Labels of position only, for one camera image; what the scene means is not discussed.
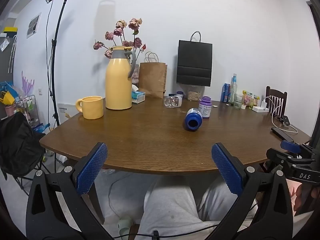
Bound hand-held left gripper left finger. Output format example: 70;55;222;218
26;142;114;240

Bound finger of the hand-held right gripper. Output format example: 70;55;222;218
280;140;320;157
266;148;304;172

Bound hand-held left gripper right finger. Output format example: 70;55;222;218
205;142;294;240

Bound blue pill bottle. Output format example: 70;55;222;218
185;108;203;131

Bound pale green cup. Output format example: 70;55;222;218
117;219;133;238

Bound person's right hand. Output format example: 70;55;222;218
286;179;320;212

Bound black phone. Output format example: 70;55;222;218
271;127;295;143

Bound dark wooden chair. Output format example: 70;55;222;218
265;86;288;117

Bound white charger block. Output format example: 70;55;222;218
252;101;269;113

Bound yellow mug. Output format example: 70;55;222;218
76;96;104;120

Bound colourful snack packets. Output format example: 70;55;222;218
242;90;260;108

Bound white board with yellow print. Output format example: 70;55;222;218
57;102;80;120

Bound purple bottle with label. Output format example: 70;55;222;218
199;96;213;119

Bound person's grey pants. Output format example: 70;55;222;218
95;171;257;240

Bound black cloth on chair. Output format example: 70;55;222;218
0;112;46;180

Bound blue drink can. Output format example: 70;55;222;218
221;83;231;103

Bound clear glass bottle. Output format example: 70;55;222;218
229;74;238;105

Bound clear jar of nuts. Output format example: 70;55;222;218
186;85;202;102

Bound blue tissue box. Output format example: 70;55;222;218
131;84;146;104

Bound clear plastic bottle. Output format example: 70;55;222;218
164;95;182;108

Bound yellow thermos jug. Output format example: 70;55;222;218
105;46;137;110

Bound brown paper bag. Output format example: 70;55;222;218
138;52;168;99

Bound black paper bag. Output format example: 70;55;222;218
176;31;213;87

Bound black light stand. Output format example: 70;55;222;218
49;0;70;127

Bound dried pink roses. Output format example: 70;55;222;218
93;18;147;59

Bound white charging cable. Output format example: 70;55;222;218
265;95;298;134

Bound black cable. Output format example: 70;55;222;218
112;226;220;240

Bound wire storage rack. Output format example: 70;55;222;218
15;94;42;130

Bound purple wall decoration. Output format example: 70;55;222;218
21;71;35;98

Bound wall picture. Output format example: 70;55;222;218
26;12;42;39

